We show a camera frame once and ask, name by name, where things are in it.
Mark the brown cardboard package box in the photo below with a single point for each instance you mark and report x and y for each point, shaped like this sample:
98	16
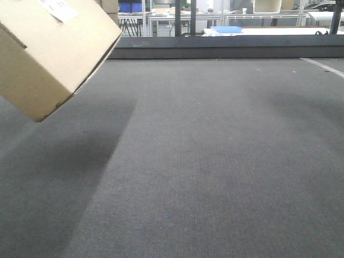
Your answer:
44	62

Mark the white background workbench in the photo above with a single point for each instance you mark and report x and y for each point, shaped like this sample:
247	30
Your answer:
209	32

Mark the blue plastic tray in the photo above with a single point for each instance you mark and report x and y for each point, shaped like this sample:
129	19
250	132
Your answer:
227	29

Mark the blue storage bins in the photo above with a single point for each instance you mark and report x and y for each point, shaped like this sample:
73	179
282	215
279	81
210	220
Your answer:
130	7

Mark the large stacked cardboard boxes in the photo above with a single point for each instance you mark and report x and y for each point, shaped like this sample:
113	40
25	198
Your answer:
111	7

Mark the white barcode label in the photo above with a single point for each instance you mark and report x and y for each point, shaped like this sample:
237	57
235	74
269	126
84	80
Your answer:
59	9

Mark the dark raised table edge rail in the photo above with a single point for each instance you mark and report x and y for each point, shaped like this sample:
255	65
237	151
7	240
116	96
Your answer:
230	47

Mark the black vertical post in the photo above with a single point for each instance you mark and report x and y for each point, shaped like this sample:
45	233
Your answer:
192	18

